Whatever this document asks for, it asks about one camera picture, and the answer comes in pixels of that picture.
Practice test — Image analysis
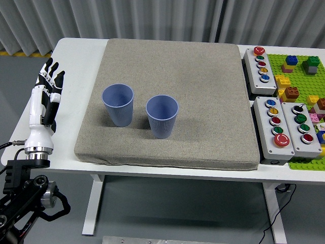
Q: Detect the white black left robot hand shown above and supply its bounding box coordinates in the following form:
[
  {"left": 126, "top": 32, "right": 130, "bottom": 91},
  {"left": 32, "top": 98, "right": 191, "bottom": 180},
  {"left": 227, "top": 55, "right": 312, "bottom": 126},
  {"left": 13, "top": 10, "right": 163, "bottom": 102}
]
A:
[{"left": 24, "top": 57, "right": 66, "bottom": 151}]

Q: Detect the blue ribbed cup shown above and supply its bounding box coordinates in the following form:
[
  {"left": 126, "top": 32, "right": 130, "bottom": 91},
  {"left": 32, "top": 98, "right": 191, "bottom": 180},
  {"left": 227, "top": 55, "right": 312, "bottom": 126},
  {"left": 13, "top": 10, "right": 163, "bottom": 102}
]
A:
[
  {"left": 145, "top": 95, "right": 180, "bottom": 139},
  {"left": 102, "top": 83, "right": 135, "bottom": 128}
]

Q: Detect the yellow black floor tape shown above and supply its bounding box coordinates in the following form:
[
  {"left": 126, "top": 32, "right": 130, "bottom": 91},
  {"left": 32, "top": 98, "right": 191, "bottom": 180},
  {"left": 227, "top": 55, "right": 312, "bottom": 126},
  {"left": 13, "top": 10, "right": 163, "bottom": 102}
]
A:
[{"left": 0, "top": 50, "right": 53, "bottom": 57}]

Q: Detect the grey pleated curtain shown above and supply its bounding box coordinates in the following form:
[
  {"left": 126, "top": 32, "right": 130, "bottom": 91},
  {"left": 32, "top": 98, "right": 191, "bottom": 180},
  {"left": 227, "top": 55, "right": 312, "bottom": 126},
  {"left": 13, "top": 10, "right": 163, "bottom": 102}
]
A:
[{"left": 0, "top": 0, "right": 325, "bottom": 58}]

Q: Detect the white table leg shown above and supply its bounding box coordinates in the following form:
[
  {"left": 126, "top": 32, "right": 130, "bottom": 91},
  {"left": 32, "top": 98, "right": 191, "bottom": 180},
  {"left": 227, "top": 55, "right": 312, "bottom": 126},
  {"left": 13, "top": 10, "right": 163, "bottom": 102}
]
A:
[
  {"left": 81, "top": 174, "right": 106, "bottom": 236},
  {"left": 263, "top": 183, "right": 288, "bottom": 244}
]

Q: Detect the grey-brown mat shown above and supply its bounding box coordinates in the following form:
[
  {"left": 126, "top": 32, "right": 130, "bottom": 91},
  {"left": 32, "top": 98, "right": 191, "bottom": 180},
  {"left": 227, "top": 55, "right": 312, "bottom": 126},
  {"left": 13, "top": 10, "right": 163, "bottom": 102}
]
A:
[{"left": 74, "top": 38, "right": 262, "bottom": 171}]

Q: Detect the grey five-button box, slim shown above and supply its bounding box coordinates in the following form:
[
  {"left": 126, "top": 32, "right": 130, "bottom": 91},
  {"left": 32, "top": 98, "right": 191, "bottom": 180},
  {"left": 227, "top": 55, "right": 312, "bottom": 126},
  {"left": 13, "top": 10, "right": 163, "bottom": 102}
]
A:
[{"left": 243, "top": 46, "right": 278, "bottom": 96}]

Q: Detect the grey five-button box, large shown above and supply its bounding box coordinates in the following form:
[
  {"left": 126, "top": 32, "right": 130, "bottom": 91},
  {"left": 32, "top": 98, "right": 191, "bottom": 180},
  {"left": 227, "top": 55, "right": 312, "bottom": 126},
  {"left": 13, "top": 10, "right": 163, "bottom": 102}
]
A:
[{"left": 253, "top": 96, "right": 296, "bottom": 161}]

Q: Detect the large yellow block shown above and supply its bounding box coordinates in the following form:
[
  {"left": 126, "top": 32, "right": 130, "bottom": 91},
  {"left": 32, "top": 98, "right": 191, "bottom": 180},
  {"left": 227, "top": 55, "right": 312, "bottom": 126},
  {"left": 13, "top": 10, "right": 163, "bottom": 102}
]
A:
[{"left": 275, "top": 74, "right": 291, "bottom": 90}]

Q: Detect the blue yellow pink block stack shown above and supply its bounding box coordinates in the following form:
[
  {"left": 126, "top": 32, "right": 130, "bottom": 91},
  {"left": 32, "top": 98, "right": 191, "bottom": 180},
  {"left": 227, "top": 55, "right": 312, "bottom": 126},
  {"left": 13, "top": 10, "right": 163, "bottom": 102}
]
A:
[{"left": 281, "top": 55, "right": 299, "bottom": 74}]

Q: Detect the green brick baseplate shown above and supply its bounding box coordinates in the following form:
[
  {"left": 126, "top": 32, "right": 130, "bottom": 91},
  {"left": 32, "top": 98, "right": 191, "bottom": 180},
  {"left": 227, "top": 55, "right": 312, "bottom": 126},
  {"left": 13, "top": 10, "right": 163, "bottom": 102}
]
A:
[{"left": 267, "top": 53, "right": 325, "bottom": 171}]

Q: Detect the green grey block stack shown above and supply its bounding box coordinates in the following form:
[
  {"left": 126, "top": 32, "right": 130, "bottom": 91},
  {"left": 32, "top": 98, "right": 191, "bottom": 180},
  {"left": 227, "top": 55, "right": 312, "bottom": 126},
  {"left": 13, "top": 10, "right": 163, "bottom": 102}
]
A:
[{"left": 302, "top": 56, "right": 321, "bottom": 76}]

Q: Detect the brown pink block stack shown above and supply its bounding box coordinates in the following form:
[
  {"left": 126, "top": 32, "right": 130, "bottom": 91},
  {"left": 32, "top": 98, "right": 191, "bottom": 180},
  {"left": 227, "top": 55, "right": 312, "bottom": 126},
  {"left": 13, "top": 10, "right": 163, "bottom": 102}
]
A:
[{"left": 308, "top": 98, "right": 325, "bottom": 125}]

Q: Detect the grey box with selector switch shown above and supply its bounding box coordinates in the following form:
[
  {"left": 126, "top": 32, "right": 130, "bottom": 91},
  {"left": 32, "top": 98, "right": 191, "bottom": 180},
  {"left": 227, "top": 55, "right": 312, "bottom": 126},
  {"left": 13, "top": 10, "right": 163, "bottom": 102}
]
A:
[{"left": 281, "top": 102, "right": 322, "bottom": 158}]

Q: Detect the black floor cable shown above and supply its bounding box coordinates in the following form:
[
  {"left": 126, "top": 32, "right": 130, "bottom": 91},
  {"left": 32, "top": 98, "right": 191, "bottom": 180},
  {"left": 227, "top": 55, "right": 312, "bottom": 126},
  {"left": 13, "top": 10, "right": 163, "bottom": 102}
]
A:
[{"left": 259, "top": 183, "right": 297, "bottom": 244}]

